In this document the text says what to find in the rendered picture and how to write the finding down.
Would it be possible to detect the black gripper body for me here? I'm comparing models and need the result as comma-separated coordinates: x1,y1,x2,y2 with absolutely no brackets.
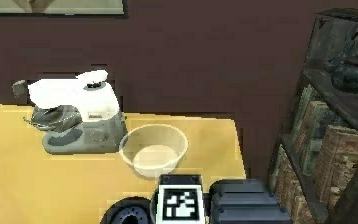
100,196,154,224

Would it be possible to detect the clear glass bowl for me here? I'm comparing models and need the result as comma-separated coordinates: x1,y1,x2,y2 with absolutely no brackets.
118,123,189,179

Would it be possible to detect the yellow wooden table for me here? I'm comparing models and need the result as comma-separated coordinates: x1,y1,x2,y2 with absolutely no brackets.
0,103,247,224

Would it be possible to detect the white grey stand mixer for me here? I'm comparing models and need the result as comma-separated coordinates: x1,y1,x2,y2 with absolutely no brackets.
12,69,129,155

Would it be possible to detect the dark wooden bookshelf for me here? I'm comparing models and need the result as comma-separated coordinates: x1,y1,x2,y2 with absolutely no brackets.
267,7,358,224

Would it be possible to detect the dark blue kettle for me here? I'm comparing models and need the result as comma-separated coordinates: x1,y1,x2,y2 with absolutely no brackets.
326,31,358,94

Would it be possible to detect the framed wall picture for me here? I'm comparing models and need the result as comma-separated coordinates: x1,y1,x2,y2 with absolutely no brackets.
0,0,128,18

